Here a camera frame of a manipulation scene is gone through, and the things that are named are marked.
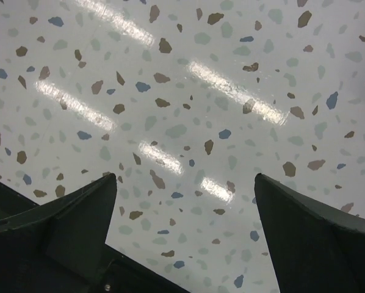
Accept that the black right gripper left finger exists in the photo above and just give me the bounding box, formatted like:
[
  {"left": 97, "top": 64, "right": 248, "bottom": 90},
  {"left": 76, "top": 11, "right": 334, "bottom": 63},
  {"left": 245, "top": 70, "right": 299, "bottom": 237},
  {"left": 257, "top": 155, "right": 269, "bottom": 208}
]
[{"left": 0, "top": 173, "right": 117, "bottom": 292}]

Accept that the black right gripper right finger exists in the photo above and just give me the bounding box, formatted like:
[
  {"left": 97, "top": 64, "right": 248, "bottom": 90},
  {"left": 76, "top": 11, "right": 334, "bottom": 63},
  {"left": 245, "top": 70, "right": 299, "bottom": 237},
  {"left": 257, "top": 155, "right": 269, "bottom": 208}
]
[{"left": 255, "top": 173, "right": 365, "bottom": 292}]

